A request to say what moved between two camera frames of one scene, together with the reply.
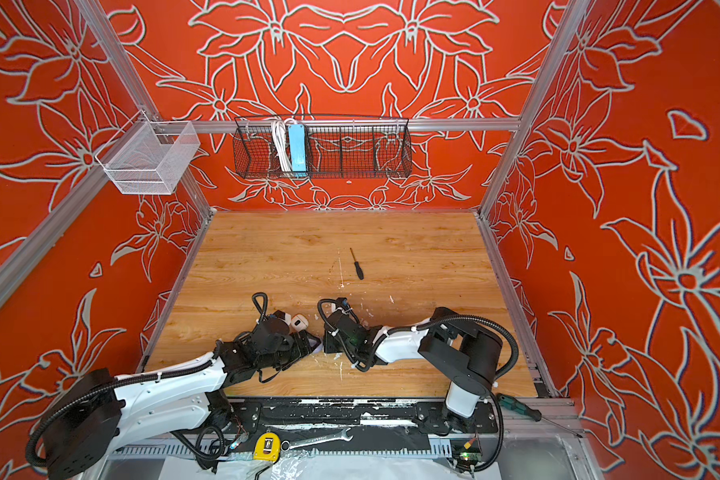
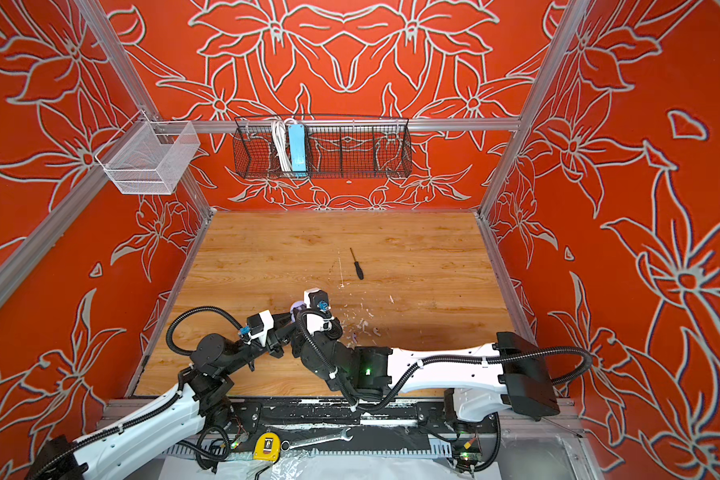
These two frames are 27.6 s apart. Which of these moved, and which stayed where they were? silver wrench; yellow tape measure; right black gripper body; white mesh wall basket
Moved: right black gripper body
Stayed: yellow tape measure; silver wrench; white mesh wall basket
